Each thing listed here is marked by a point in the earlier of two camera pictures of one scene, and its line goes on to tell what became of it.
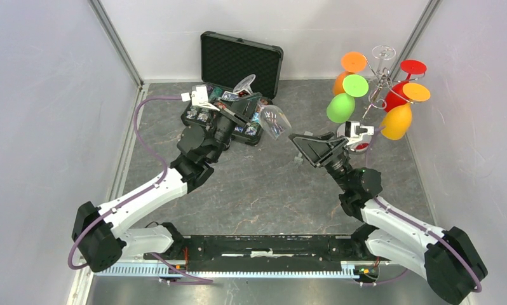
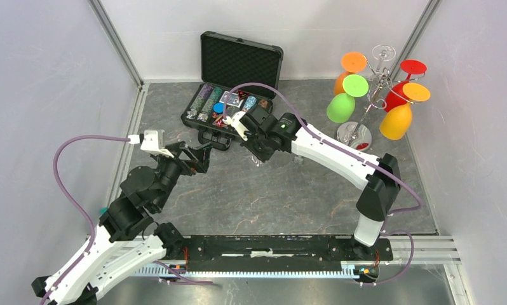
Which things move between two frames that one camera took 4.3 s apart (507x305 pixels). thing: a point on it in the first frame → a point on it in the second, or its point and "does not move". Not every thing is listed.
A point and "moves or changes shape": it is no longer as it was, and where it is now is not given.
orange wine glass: (352, 62) does not move
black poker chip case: (238, 76) does not move
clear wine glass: (272, 118) moves or changes shape
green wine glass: (341, 107) does not move
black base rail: (269, 253) does not move
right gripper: (320, 149) → (262, 156)
